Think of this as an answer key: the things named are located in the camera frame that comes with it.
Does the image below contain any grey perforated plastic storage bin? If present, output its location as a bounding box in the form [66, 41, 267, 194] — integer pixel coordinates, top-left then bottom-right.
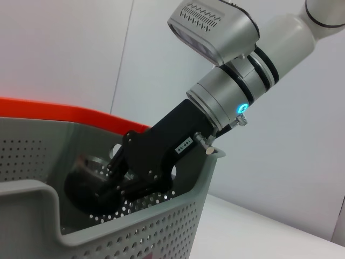
[0, 116, 226, 259]

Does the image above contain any glass teacup black sleeve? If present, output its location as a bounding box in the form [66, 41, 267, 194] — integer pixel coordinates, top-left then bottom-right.
[64, 153, 127, 216]

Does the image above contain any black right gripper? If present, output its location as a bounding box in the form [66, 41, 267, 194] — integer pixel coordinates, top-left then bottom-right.
[98, 99, 218, 214]

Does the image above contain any orange bin carry handle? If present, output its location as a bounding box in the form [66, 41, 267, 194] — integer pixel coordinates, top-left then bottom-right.
[0, 96, 151, 135]

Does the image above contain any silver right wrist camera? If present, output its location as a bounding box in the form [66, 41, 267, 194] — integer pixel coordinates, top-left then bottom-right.
[167, 0, 261, 67]

